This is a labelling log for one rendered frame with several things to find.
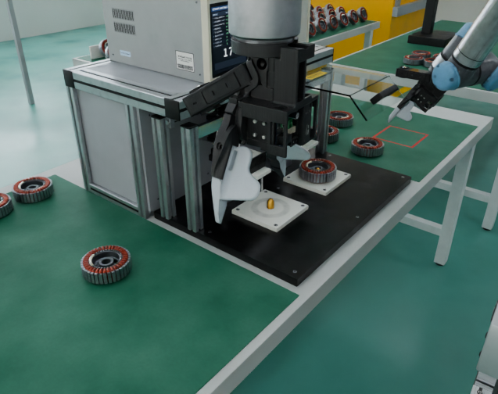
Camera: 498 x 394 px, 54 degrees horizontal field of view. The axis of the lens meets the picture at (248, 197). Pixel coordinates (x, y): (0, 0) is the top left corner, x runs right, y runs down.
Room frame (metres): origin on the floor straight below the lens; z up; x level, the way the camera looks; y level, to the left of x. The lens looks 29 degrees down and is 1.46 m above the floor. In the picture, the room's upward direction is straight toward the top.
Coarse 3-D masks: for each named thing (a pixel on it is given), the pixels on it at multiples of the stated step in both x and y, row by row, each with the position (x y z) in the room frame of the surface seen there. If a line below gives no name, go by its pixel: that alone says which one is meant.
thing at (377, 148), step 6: (354, 138) 1.62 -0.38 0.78; (360, 138) 1.61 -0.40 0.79; (366, 138) 1.62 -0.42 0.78; (372, 138) 1.62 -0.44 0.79; (354, 144) 1.57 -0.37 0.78; (360, 144) 1.61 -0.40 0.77; (366, 144) 1.59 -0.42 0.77; (372, 144) 1.61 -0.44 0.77; (378, 144) 1.57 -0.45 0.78; (354, 150) 1.56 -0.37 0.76; (360, 150) 1.54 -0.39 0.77; (366, 150) 1.53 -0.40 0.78; (372, 150) 1.53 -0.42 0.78; (378, 150) 1.54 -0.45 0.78; (372, 156) 1.53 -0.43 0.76
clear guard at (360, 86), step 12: (312, 72) 1.46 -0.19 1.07; (336, 72) 1.46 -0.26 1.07; (348, 72) 1.46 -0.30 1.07; (360, 72) 1.46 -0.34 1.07; (312, 84) 1.33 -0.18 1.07; (324, 84) 1.33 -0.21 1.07; (336, 84) 1.33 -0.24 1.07; (348, 84) 1.33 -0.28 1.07; (360, 84) 1.33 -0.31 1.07; (372, 84) 1.34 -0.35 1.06; (384, 84) 1.38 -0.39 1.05; (360, 96) 1.26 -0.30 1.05; (372, 96) 1.30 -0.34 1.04; (396, 96) 1.37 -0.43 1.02; (360, 108) 1.23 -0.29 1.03; (372, 108) 1.26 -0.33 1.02; (384, 108) 1.29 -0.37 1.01
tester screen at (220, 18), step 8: (216, 8) 1.18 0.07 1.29; (224, 8) 1.21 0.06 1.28; (216, 16) 1.18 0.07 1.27; (224, 16) 1.20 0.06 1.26; (216, 24) 1.18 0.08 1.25; (224, 24) 1.20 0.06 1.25; (216, 32) 1.18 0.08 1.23; (224, 32) 1.20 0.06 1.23; (216, 40) 1.18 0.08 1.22; (224, 40) 1.20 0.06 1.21; (216, 48) 1.18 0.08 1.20; (216, 56) 1.18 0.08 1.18; (232, 56) 1.23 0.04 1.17; (216, 72) 1.18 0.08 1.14
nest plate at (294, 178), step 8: (288, 176) 1.33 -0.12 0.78; (296, 176) 1.33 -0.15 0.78; (336, 176) 1.33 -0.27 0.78; (344, 176) 1.33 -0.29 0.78; (296, 184) 1.29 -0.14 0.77; (304, 184) 1.27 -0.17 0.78; (312, 184) 1.27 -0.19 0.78; (320, 184) 1.27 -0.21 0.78; (328, 184) 1.27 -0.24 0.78; (336, 184) 1.28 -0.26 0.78; (320, 192) 1.24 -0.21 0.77; (328, 192) 1.24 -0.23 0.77
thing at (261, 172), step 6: (252, 150) 1.21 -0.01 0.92; (210, 156) 1.23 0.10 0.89; (258, 156) 1.17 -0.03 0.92; (264, 156) 1.19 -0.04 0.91; (252, 162) 1.15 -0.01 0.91; (258, 162) 1.17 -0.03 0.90; (264, 162) 1.19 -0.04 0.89; (252, 168) 1.15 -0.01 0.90; (258, 168) 1.17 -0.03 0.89; (264, 168) 1.18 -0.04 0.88; (252, 174) 1.15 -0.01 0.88; (258, 174) 1.15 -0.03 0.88; (264, 174) 1.16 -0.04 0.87
